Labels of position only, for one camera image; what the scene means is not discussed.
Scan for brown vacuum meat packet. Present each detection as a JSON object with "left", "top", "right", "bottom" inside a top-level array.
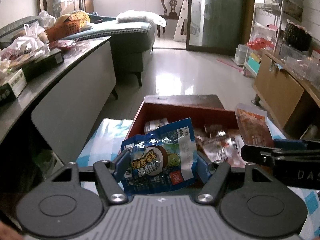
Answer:
[{"left": 194, "top": 125, "right": 246, "bottom": 168}]

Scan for orange barcode snack packet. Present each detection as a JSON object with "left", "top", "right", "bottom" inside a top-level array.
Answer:
[{"left": 234, "top": 103, "right": 274, "bottom": 147}]

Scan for blue cartoon snack bag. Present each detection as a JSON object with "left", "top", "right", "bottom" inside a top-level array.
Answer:
[{"left": 121, "top": 118, "right": 197, "bottom": 195}]

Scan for white boxed snack pack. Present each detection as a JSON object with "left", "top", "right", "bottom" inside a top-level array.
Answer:
[{"left": 144, "top": 118, "right": 169, "bottom": 134}]

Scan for blue white checkered tablecloth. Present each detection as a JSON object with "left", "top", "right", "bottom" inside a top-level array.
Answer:
[{"left": 76, "top": 118, "right": 319, "bottom": 239}]

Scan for wooden sideboard cabinet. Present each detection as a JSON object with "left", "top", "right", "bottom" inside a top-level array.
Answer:
[{"left": 253, "top": 51, "right": 319, "bottom": 140}]

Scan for red cardboard box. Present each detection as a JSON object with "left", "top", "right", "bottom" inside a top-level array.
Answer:
[{"left": 122, "top": 101, "right": 241, "bottom": 170}]

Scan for dark wooden stool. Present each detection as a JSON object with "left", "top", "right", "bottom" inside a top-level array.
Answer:
[{"left": 144, "top": 95, "right": 224, "bottom": 109}]

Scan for grey white side cabinet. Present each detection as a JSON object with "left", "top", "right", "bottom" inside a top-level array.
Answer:
[{"left": 1, "top": 37, "right": 116, "bottom": 164}]

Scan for clear plastic tray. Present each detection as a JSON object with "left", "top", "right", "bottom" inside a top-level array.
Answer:
[{"left": 279, "top": 43, "right": 319, "bottom": 90}]

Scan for black box on cabinet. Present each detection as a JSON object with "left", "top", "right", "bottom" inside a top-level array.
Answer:
[{"left": 22, "top": 48, "right": 64, "bottom": 82}]

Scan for white rolling cart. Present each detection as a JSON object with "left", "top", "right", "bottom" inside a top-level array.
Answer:
[{"left": 241, "top": 0, "right": 287, "bottom": 77}]

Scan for green grey sofa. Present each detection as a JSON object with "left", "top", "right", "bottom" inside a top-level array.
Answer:
[{"left": 1, "top": 11, "right": 156, "bottom": 82}]

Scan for orange plastic basket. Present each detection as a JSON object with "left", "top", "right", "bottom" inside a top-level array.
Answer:
[{"left": 45, "top": 10, "right": 90, "bottom": 42}]

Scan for white blanket on sofa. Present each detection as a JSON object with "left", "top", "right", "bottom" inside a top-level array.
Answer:
[{"left": 116, "top": 10, "right": 167, "bottom": 27}]

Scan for dark wooden chair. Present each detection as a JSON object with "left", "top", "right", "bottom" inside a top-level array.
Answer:
[{"left": 161, "top": 0, "right": 188, "bottom": 42}]

